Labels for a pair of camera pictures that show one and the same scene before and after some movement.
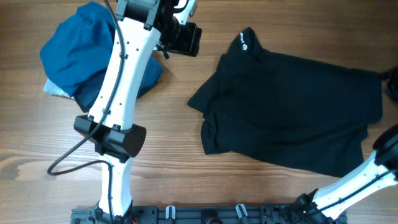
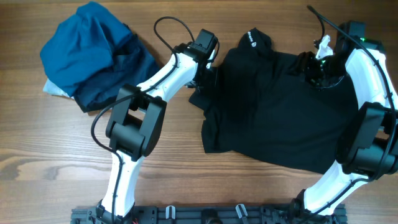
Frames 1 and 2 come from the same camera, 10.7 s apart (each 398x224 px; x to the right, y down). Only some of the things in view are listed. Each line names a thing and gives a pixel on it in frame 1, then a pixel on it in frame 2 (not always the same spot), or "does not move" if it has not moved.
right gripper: x=392 y=73 to x=305 y=61
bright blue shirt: x=79 y=48 does not move
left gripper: x=189 y=44 to x=212 y=83
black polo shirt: x=296 y=112 does not move
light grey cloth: x=51 y=88 does not move
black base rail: x=208 y=214 does not move
